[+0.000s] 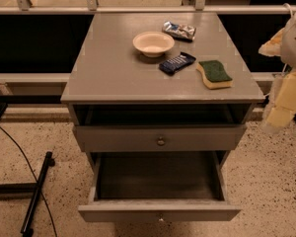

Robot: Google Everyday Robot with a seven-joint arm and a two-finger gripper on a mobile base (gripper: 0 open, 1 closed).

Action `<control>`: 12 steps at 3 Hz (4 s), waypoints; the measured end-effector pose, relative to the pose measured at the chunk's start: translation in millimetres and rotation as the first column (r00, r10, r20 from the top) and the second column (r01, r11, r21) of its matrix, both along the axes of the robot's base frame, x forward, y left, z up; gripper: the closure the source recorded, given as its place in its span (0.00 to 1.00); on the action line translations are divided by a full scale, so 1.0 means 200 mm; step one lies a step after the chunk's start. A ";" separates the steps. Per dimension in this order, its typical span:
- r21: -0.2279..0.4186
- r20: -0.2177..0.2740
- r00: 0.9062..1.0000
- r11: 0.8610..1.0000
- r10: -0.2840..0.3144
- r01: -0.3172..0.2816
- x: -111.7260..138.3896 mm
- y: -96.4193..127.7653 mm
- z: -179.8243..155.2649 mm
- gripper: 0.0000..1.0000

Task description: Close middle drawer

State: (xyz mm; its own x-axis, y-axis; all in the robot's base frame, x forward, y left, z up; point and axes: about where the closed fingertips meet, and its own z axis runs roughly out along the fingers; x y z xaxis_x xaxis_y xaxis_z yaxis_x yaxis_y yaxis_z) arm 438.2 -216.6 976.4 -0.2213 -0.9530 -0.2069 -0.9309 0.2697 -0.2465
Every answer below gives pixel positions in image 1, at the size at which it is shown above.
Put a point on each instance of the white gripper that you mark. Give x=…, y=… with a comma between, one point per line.
x=294, y=44

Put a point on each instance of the grey bottom drawer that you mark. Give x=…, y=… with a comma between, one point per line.
x=158, y=187

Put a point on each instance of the grey drawer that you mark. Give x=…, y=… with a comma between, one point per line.
x=158, y=187
x=153, y=138

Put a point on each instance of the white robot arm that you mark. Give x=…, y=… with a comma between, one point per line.
x=282, y=44

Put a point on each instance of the grey middle drawer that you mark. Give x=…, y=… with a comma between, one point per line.
x=153, y=138

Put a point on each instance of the yellow green sponge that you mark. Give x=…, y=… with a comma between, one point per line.
x=214, y=75

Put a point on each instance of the blue snack bag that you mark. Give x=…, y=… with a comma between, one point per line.
x=176, y=64

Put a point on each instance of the white ceramic bowl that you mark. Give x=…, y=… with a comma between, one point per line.
x=153, y=44

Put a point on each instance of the black stand base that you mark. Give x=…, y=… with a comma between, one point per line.
x=33, y=191

